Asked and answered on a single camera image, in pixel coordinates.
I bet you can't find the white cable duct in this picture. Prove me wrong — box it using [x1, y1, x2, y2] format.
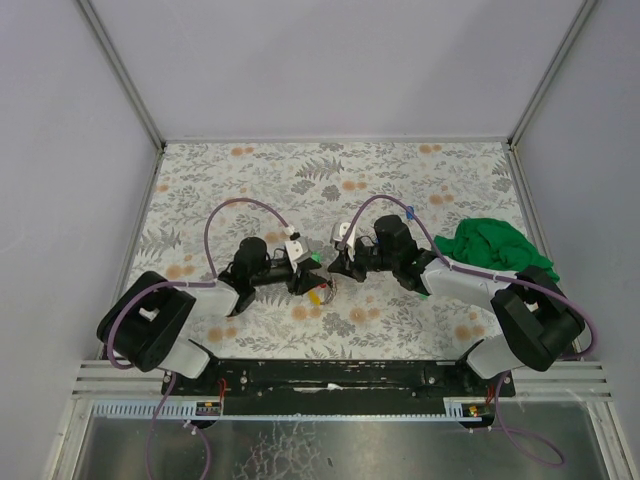
[91, 397, 493, 425]

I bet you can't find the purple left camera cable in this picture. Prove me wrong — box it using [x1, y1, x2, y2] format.
[107, 198, 296, 370]

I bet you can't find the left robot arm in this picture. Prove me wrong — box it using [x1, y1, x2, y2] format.
[97, 236, 327, 379]

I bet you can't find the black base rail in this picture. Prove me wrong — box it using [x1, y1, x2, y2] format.
[164, 358, 515, 407]

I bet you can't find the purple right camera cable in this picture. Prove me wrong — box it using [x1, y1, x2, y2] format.
[347, 194, 601, 359]

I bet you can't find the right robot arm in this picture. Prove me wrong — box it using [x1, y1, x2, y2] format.
[328, 215, 586, 379]

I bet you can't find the floral table mat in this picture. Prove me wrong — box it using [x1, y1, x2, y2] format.
[130, 142, 526, 359]

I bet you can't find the purple camera cable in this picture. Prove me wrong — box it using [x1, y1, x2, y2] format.
[107, 198, 296, 370]
[347, 194, 601, 359]

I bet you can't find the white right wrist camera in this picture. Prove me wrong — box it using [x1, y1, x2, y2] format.
[331, 222, 355, 250]

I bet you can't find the purple floor cable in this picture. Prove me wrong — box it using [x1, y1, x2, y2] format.
[469, 372, 566, 469]
[144, 374, 214, 480]

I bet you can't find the green cloth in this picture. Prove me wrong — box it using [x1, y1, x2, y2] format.
[434, 218, 560, 283]

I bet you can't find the purple floor cable left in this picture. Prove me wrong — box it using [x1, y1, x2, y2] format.
[144, 374, 214, 480]

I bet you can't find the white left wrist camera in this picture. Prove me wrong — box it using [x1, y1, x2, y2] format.
[285, 232, 311, 263]

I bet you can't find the spiral keyring with yellow handle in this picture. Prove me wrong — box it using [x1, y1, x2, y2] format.
[307, 252, 337, 306]

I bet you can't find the purple floor cable right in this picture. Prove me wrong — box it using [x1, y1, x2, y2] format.
[469, 372, 566, 469]

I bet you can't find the right aluminium frame post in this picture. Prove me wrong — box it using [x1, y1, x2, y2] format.
[507, 0, 600, 151]

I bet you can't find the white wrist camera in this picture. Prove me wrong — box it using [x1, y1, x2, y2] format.
[285, 232, 311, 263]
[331, 222, 355, 250]

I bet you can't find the aluminium frame post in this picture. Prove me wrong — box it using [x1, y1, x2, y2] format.
[73, 0, 166, 151]
[507, 0, 600, 151]

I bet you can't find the left aluminium frame post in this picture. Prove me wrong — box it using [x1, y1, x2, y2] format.
[73, 0, 166, 151]

